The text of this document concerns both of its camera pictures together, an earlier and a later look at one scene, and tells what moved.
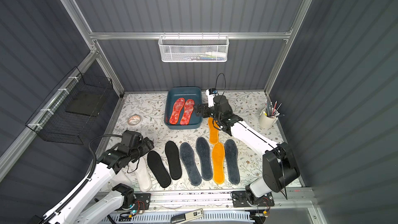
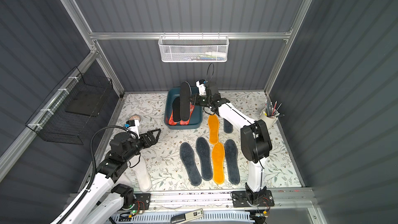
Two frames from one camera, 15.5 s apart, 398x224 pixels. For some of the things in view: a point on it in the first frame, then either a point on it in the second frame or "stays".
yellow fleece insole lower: x=218 y=155 stays
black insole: x=172 y=152 to x=185 y=90
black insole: x=158 y=169 to x=176 y=109
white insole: x=143 y=175 stays
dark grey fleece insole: x=231 y=154 stays
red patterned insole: x=188 y=108 stays
